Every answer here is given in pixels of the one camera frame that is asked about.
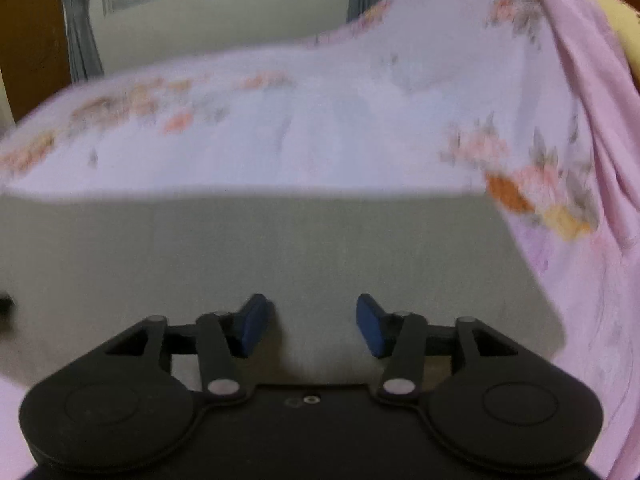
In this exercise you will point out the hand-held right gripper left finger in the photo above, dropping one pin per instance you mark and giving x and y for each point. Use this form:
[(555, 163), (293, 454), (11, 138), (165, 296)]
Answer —
[(252, 324)]

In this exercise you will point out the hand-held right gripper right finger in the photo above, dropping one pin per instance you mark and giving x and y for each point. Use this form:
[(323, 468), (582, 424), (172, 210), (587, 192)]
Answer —
[(371, 325)]

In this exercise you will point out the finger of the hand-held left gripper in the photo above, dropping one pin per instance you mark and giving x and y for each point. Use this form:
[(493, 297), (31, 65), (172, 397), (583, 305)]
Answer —
[(6, 305)]

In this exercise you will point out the grey pants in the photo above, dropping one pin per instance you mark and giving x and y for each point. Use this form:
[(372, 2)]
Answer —
[(250, 245)]

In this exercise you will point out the pink floral bed sheet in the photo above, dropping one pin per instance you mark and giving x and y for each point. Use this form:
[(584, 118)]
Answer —
[(350, 125)]

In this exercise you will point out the wooden door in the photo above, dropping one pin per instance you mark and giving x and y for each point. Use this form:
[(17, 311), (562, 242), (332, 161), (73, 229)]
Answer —
[(32, 35)]

